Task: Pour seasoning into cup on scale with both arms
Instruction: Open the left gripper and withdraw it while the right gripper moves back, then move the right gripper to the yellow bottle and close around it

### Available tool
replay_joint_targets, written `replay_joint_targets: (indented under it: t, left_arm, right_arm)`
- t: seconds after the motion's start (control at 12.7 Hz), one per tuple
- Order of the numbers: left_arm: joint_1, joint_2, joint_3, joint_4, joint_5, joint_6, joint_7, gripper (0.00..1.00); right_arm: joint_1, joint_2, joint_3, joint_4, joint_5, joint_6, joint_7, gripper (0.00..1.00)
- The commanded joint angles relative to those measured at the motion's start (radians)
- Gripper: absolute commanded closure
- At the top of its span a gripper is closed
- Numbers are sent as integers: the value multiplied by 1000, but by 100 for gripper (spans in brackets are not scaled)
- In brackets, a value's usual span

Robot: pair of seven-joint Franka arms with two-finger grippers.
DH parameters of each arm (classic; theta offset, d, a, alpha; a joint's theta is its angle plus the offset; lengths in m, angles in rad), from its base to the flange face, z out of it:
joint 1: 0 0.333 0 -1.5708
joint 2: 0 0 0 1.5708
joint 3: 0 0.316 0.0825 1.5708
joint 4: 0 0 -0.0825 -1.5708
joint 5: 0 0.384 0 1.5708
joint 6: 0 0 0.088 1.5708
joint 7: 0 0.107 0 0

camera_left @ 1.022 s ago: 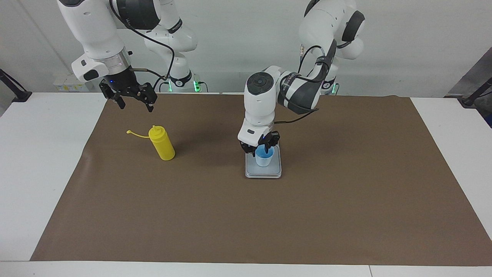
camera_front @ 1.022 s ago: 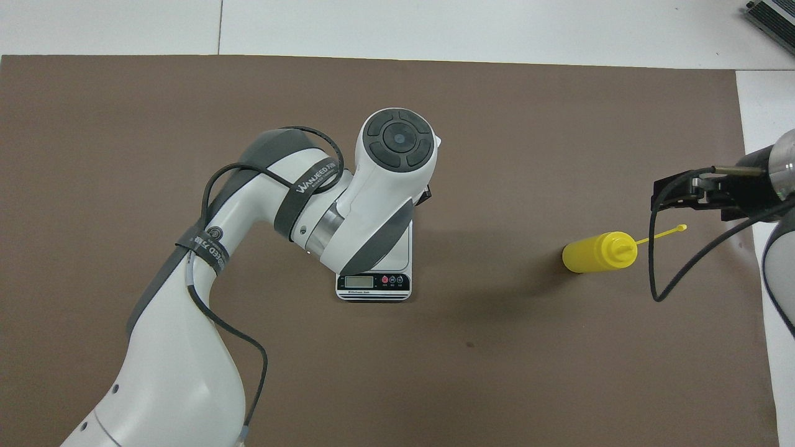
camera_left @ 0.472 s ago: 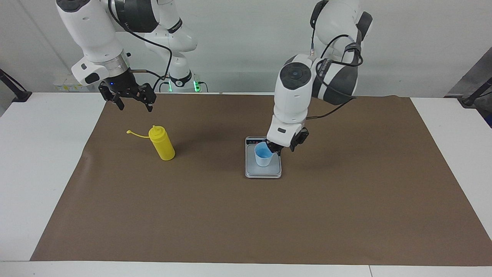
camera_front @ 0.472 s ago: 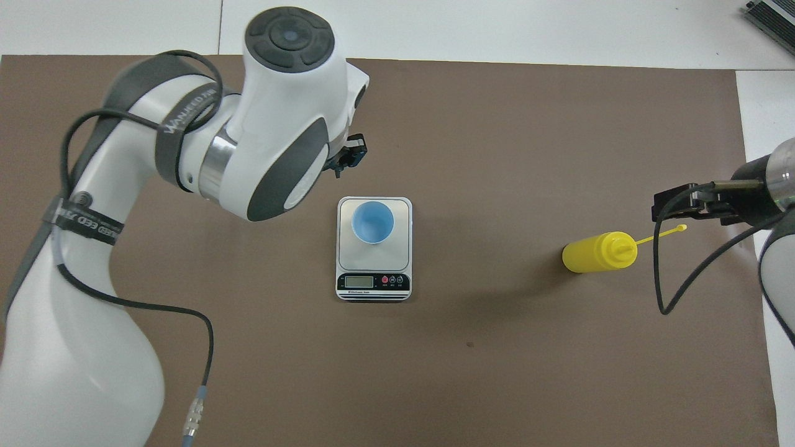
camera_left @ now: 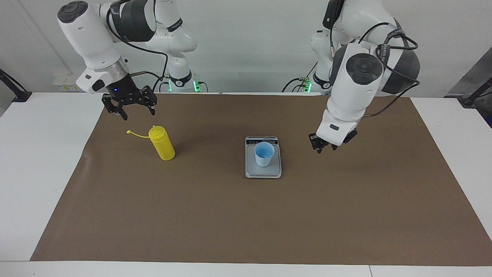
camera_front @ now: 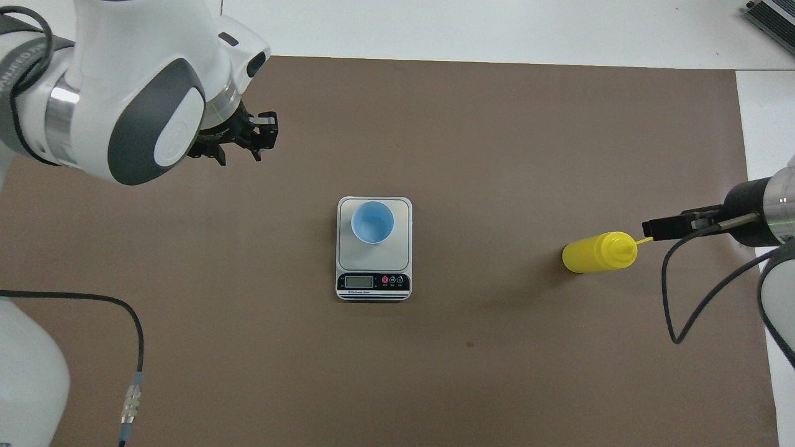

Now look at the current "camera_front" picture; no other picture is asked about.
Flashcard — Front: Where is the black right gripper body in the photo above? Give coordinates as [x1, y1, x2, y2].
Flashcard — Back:
[683, 178, 775, 248]

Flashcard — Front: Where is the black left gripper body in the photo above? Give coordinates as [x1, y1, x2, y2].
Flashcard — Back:
[193, 102, 257, 156]

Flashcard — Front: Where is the yellow squeeze bottle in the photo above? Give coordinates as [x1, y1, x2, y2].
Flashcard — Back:
[562, 232, 655, 274]

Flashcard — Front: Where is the light blue plastic cup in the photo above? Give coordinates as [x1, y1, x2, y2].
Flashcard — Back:
[351, 201, 395, 245]

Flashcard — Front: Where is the silver digital kitchen scale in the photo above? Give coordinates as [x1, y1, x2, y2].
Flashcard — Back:
[336, 197, 413, 302]

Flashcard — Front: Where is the grey ribbed metal device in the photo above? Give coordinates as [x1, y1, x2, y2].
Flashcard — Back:
[745, 0, 795, 58]

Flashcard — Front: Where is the brown table mat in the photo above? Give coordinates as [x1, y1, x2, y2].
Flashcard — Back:
[0, 55, 781, 447]

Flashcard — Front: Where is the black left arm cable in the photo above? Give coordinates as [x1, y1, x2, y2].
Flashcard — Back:
[0, 289, 145, 445]

